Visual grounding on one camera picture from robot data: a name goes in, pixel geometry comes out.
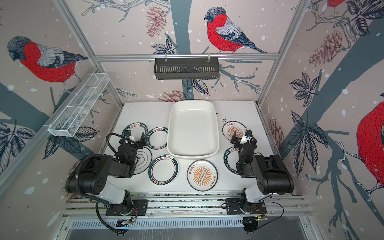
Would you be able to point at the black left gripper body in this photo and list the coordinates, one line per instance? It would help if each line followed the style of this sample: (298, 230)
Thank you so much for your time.
(139, 141)

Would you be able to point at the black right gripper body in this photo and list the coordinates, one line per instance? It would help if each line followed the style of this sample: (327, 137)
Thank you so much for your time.
(241, 143)

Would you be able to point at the small orange sunburst plate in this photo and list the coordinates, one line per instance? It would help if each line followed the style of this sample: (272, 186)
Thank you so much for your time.
(233, 128)

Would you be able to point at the green red rim plate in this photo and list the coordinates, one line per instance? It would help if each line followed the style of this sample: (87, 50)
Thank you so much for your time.
(163, 170)

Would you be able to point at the large orange sunburst plate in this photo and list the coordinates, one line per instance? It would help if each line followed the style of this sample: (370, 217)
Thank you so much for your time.
(202, 175)

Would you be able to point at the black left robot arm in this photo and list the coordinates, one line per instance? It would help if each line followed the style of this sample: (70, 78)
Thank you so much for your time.
(90, 177)

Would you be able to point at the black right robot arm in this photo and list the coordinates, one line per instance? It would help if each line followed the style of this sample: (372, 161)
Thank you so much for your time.
(271, 174)

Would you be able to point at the green rim plate beside bin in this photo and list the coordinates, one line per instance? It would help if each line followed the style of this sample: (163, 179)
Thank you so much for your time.
(157, 138)

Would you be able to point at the white plastic bin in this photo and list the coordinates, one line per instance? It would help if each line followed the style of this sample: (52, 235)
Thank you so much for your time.
(193, 131)

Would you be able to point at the white plate black flower outline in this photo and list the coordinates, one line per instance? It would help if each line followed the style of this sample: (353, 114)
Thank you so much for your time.
(144, 158)

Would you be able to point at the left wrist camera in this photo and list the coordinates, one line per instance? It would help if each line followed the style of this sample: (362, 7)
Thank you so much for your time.
(130, 137)

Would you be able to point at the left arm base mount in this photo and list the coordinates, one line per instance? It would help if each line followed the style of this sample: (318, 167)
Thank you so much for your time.
(128, 208)

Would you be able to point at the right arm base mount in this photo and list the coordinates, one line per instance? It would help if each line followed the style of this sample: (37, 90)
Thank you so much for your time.
(236, 206)

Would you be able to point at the white mesh wall shelf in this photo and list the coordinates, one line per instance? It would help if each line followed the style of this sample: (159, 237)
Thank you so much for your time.
(71, 118)

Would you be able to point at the aluminium front rail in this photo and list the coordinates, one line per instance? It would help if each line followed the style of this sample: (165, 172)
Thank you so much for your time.
(212, 205)

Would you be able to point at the black hanging wire basket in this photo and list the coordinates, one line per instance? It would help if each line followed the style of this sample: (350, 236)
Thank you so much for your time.
(186, 68)

